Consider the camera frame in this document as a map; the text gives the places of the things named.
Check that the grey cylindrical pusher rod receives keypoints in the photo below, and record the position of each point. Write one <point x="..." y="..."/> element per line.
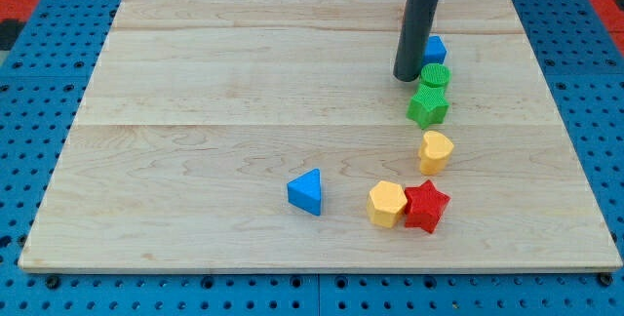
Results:
<point x="416" y="27"/>

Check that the yellow heart block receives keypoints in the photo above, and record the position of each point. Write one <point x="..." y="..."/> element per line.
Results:
<point x="434" y="152"/>

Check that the blue triangle block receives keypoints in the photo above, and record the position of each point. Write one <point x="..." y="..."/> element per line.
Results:
<point x="305" y="192"/>

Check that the blue pentagon block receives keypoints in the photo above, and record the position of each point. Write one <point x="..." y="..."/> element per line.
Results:
<point x="435" y="51"/>

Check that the green cylinder block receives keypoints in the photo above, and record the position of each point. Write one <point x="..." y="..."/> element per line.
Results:
<point x="435" y="75"/>

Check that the green star block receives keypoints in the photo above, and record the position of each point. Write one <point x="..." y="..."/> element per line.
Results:
<point x="428" y="106"/>

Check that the red star block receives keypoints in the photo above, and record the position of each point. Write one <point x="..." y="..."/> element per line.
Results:
<point x="425" y="207"/>

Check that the yellow hexagon block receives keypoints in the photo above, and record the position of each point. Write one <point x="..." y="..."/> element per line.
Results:
<point x="386" y="204"/>

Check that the wooden board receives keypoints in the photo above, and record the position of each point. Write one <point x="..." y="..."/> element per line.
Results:
<point x="199" y="112"/>

